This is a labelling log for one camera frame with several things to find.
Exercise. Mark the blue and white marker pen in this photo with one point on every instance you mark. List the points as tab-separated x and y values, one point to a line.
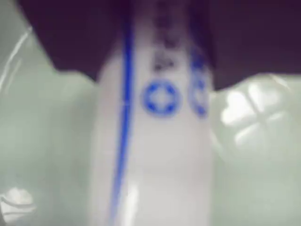
160	146

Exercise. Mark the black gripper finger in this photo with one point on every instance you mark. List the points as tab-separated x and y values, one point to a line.
75	35
254	42

